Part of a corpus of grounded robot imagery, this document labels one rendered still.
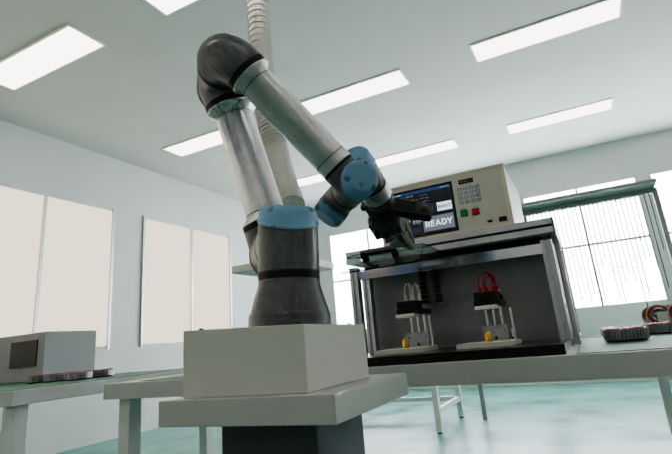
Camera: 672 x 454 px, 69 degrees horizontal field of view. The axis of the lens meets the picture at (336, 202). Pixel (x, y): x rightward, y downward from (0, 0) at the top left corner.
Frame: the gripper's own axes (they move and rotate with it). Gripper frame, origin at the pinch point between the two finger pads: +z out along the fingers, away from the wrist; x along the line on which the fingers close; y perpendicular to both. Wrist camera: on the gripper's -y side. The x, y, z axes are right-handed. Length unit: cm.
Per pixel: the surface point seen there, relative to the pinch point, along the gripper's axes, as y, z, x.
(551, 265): -32.2, 25.2, -5.4
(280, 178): 101, 46, -106
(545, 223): -32.9, 19.6, -16.5
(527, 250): -26.6, 22.7, -10.0
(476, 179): -15.2, 12.8, -34.1
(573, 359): -34.3, 6.6, 32.7
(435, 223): 0.3, 18.7, -23.8
